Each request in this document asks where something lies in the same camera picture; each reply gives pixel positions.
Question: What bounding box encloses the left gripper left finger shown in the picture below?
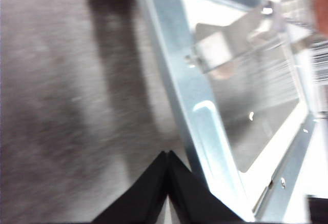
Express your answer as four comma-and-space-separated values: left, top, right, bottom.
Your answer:
91, 150, 169, 224

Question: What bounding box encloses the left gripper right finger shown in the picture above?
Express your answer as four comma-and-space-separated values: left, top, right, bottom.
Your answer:
167, 150, 247, 224

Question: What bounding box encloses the metal wire oven rack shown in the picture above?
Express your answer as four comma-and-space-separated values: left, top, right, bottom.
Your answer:
281, 0, 328, 88

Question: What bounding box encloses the brown egg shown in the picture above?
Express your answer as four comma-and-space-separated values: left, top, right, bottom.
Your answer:
311, 0, 328, 34

